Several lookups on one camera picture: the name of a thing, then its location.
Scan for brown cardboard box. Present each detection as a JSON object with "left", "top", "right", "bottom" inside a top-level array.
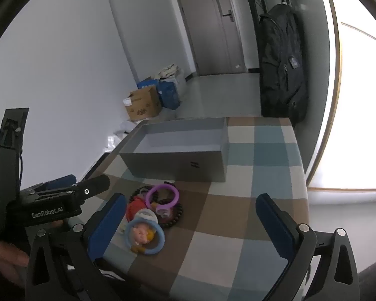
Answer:
[{"left": 125, "top": 86, "right": 162, "bottom": 121}]

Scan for person's left hand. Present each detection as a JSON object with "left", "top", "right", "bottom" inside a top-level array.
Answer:
[{"left": 0, "top": 241, "right": 30, "bottom": 268}]

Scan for person's dark clothing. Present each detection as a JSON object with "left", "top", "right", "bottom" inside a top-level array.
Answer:
[{"left": 357, "top": 257, "right": 376, "bottom": 301}]

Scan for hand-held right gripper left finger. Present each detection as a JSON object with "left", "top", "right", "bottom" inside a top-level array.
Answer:
[{"left": 25, "top": 192, "right": 135, "bottom": 301}]

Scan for white plastic bags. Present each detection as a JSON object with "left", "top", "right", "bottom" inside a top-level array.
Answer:
[{"left": 107, "top": 121, "right": 141, "bottom": 151}]

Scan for purple ring bracelet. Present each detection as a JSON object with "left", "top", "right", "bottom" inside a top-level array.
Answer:
[{"left": 145, "top": 184, "right": 180, "bottom": 218}]

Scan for black backpack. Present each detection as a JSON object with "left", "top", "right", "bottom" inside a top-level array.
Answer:
[{"left": 257, "top": 4, "right": 309, "bottom": 126}]

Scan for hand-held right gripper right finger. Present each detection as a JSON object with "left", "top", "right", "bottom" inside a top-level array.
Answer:
[{"left": 255, "top": 193, "right": 361, "bottom": 301}]

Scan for white tote bag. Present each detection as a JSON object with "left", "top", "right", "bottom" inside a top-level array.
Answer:
[{"left": 153, "top": 64, "right": 184, "bottom": 80}]

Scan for grey door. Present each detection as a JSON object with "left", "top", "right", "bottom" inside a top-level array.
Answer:
[{"left": 171, "top": 0, "right": 248, "bottom": 76}]

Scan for blue ring pig toy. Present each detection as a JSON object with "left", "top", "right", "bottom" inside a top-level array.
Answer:
[{"left": 125, "top": 218, "right": 165, "bottom": 255}]

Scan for gold framed arched panel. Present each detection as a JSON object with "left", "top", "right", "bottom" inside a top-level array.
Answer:
[{"left": 301, "top": 0, "right": 376, "bottom": 192}]

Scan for black spiral bracelet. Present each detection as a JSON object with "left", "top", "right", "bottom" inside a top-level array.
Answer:
[
  {"left": 157, "top": 202, "right": 184, "bottom": 229},
  {"left": 129, "top": 186, "right": 154, "bottom": 204}
]

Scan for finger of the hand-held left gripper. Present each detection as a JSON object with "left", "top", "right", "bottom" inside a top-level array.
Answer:
[
  {"left": 78, "top": 175, "right": 111, "bottom": 199},
  {"left": 34, "top": 175, "right": 76, "bottom": 192}
]

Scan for white ring bracelet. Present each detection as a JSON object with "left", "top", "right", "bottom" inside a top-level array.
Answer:
[{"left": 135, "top": 208, "right": 159, "bottom": 226}]

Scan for person's left forearm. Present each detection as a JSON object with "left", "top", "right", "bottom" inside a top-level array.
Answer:
[{"left": 0, "top": 257, "right": 27, "bottom": 301}]

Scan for grey cardboard box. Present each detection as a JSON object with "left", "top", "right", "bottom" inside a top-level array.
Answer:
[{"left": 118, "top": 117, "right": 229, "bottom": 183}]

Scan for red white charm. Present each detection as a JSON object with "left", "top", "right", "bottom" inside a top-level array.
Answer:
[{"left": 126, "top": 198, "right": 149, "bottom": 221}]

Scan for checked tablecloth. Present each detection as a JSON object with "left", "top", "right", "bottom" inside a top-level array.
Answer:
[{"left": 88, "top": 117, "right": 309, "bottom": 301}]

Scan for blue cardboard box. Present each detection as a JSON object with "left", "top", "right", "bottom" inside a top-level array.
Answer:
[{"left": 157, "top": 80, "right": 180, "bottom": 111}]

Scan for blue shopping bag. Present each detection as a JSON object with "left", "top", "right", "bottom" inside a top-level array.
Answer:
[{"left": 137, "top": 77, "right": 159, "bottom": 90}]

